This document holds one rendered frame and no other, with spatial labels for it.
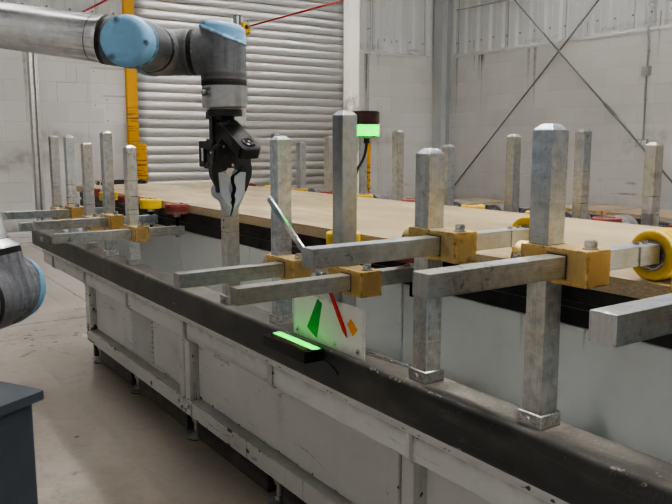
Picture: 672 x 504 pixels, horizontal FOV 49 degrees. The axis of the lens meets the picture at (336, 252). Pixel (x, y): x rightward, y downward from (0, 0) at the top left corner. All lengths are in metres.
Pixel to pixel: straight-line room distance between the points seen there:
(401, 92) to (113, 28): 10.11
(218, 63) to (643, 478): 1.02
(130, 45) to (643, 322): 0.99
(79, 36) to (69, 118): 7.68
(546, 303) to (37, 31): 1.01
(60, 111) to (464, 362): 7.91
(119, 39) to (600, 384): 1.02
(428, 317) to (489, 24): 10.15
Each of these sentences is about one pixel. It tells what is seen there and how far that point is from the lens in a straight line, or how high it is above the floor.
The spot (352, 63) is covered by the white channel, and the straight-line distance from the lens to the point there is 3.09.
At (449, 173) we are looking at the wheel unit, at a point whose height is 1.00.
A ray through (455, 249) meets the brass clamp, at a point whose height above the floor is 0.94.
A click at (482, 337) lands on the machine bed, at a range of 1.49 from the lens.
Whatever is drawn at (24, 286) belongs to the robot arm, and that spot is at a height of 0.80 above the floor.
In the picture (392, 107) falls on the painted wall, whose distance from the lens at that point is 11.29.
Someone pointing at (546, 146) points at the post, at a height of 1.11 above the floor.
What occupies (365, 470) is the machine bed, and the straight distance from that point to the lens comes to 1.97.
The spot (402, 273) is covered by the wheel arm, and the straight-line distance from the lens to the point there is 1.50.
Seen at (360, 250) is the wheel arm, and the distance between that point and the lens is 1.11.
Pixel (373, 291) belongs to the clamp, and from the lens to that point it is 1.41.
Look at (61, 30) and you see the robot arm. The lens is 1.47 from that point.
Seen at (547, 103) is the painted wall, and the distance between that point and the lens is 10.44.
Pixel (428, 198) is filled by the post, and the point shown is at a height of 1.02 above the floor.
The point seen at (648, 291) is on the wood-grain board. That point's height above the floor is 0.89.
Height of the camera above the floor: 1.11
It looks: 8 degrees down
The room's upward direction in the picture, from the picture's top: straight up
